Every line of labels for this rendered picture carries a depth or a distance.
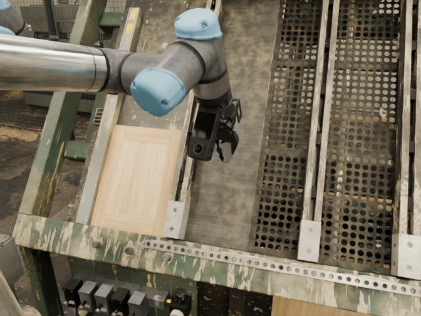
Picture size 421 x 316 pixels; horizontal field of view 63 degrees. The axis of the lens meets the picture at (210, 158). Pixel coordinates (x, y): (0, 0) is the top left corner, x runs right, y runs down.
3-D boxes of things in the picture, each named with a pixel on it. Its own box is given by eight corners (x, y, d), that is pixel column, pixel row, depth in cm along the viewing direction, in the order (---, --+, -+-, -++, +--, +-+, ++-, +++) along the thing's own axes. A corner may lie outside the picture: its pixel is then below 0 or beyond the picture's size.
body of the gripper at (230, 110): (244, 118, 79) (237, 74, 69) (232, 145, 74) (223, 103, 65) (213, 114, 81) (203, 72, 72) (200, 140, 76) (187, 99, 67)
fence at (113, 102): (80, 223, 133) (74, 222, 130) (133, 13, 156) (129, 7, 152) (92, 225, 132) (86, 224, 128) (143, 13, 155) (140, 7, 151)
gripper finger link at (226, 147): (243, 149, 85) (239, 123, 78) (235, 168, 81) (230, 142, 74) (231, 147, 86) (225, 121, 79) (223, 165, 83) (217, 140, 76)
